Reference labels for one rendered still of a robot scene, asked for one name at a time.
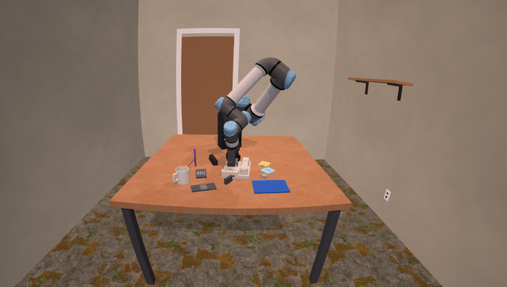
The white mug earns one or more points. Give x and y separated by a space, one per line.
183 176

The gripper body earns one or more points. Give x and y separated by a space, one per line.
237 150

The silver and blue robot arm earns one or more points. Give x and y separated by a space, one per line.
235 105

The beige desk phone body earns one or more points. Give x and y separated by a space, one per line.
235 171

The beige telephone handset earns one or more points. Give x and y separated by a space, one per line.
244 166

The yellow sticky note pad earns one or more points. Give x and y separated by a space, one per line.
264 164

